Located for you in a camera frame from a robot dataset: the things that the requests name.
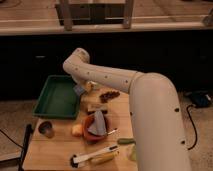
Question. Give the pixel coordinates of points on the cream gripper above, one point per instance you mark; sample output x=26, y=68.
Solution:
x=88, y=86

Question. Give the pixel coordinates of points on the grey sponge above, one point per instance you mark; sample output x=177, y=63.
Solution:
x=79, y=90

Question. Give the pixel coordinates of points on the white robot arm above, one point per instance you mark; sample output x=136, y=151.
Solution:
x=156, y=117

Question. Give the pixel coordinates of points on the green plastic tray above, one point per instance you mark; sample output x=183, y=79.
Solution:
x=57, y=99

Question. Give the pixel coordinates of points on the brown grape bunch toy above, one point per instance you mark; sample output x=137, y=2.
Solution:
x=105, y=97

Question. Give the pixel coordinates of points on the red bowl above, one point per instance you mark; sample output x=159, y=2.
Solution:
x=87, y=122

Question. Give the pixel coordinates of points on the grey cloth in bowl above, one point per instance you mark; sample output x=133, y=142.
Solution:
x=98, y=127

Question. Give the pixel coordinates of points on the yellow orange toy fruit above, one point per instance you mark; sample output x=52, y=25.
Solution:
x=77, y=130

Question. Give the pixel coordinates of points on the small metal cup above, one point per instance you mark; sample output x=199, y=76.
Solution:
x=46, y=129

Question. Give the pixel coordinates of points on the green cucumber toy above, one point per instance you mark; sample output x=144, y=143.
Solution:
x=125, y=141

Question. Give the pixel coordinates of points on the yellow corn toy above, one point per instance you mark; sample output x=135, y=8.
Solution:
x=103, y=158

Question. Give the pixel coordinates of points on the pale green vegetable toy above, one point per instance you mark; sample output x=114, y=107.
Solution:
x=131, y=153

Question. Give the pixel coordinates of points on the dark blue object on floor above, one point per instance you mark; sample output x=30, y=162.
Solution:
x=199, y=99

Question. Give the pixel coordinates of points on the black table side bracket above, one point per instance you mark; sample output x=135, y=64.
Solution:
x=28, y=132

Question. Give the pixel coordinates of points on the wooden chair frame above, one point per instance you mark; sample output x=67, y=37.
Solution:
x=71, y=13

